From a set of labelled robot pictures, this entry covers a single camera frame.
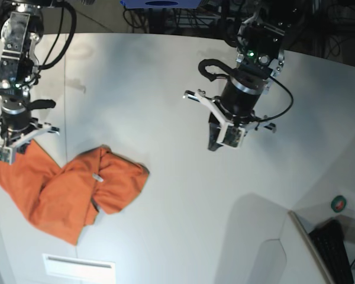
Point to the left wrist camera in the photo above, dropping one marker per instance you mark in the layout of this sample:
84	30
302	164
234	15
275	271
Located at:
231	136

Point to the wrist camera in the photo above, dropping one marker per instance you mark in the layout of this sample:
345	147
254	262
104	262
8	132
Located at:
7	154
231	136

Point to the green tape roll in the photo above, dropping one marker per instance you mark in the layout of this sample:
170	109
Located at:
338	204

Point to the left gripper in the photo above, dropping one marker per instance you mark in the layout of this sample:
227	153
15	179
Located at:
232	110

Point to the blue box with oval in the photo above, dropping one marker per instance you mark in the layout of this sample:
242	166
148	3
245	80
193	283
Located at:
134	4

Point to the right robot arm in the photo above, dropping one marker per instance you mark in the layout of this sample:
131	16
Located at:
19	72

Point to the black keyboard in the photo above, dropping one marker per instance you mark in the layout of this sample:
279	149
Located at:
328	240

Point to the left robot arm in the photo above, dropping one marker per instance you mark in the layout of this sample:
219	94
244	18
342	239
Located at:
260	59

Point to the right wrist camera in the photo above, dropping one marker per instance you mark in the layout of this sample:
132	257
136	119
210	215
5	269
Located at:
7	154

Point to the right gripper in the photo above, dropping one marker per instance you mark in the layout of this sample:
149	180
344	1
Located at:
18	127

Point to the white table slot plate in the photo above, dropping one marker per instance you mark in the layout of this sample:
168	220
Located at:
79	269

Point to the orange t-shirt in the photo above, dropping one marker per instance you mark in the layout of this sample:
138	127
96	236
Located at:
62	201

